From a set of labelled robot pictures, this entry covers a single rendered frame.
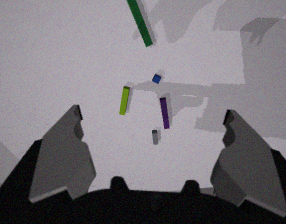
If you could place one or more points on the dark green rod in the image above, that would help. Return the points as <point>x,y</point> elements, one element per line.
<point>140,22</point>

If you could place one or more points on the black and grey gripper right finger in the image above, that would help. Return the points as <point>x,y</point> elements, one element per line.
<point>249,173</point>

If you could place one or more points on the grey rectangular block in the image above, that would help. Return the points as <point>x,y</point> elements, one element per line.
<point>155,137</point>

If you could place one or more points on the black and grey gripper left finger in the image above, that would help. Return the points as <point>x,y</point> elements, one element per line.
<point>55,170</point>

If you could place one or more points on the purple rod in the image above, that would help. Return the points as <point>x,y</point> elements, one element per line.
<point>164,112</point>

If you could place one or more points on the small blue cube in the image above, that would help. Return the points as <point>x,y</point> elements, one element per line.
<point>156,78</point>

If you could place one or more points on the lime green rod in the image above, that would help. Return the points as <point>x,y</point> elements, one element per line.
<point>124,100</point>

